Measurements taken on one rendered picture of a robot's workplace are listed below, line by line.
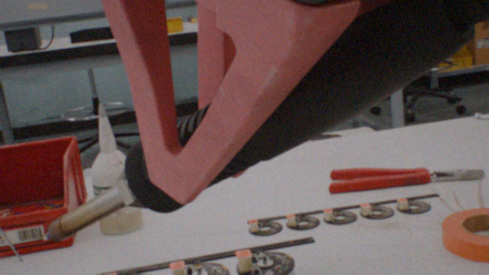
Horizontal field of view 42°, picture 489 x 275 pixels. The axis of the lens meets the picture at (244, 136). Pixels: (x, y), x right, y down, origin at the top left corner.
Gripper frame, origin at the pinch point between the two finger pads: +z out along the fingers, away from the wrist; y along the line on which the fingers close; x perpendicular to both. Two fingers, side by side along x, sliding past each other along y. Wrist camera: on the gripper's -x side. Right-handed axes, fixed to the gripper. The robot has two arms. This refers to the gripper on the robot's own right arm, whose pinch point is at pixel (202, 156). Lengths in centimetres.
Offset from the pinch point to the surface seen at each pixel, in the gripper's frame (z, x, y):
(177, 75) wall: 191, -240, -323
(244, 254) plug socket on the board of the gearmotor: 7.3, -0.3, -5.8
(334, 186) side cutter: 17.0, -5.5, -29.8
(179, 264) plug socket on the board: 8.2, -2.0, -4.0
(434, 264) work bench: 12.2, 5.0, -20.8
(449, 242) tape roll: 11.5, 5.0, -22.8
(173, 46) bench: 91, -134, -172
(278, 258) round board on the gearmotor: 7.4, 0.7, -7.1
